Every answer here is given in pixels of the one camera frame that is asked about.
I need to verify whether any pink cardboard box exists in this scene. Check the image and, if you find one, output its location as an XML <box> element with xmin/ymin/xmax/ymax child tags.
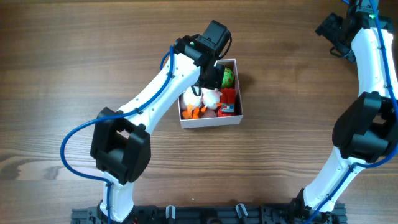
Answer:
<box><xmin>178</xmin><ymin>59</ymin><xmax>243</xmax><ymax>129</ymax></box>

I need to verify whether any pink white duck figurine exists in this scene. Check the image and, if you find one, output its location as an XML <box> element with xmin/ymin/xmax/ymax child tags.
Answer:
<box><xmin>200</xmin><ymin>88</ymin><xmax>223</xmax><ymax>113</ymax></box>

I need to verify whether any left blue cable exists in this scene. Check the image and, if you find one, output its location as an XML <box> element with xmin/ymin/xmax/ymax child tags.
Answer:
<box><xmin>60</xmin><ymin>45</ymin><xmax>175</xmax><ymax>224</ymax></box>

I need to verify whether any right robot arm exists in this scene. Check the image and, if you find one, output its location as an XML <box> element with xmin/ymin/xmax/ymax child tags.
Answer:
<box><xmin>287</xmin><ymin>0</ymin><xmax>397</xmax><ymax>223</ymax></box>

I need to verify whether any white yellow plush duck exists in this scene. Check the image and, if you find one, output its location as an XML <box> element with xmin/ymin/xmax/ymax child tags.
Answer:
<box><xmin>180</xmin><ymin>86</ymin><xmax>202</xmax><ymax>119</ymax></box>

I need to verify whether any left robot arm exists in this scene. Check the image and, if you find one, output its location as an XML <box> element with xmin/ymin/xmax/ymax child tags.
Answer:
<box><xmin>90</xmin><ymin>20</ymin><xmax>232</xmax><ymax>223</ymax></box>

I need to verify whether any green patterned ball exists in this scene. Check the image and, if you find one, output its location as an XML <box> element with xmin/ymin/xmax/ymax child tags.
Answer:
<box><xmin>221</xmin><ymin>67</ymin><xmax>235</xmax><ymax>88</ymax></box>

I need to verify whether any red toy fire truck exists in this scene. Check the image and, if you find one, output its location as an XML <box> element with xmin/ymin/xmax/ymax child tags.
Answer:
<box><xmin>217</xmin><ymin>88</ymin><xmax>236</xmax><ymax>117</ymax></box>

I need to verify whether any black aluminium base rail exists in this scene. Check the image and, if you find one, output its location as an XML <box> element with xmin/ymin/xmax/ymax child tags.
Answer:
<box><xmin>70</xmin><ymin>203</ymin><xmax>348</xmax><ymax>224</ymax></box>

